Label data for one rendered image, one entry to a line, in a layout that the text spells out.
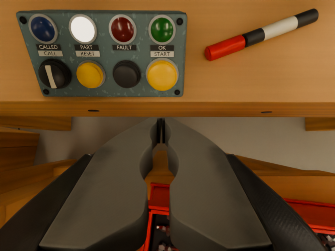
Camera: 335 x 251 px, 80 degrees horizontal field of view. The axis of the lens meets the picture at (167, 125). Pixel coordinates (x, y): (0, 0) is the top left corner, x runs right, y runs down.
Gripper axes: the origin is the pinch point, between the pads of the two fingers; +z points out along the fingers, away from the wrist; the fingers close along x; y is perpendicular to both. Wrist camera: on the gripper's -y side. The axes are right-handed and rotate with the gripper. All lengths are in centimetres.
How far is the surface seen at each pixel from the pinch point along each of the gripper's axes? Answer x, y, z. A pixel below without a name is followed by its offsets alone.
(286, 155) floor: 68, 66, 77
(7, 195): -28.8, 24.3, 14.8
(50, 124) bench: -52, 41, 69
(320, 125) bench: 79, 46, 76
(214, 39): 5.8, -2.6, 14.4
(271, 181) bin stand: 17.1, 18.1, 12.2
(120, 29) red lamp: -3.7, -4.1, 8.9
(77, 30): -7.5, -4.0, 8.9
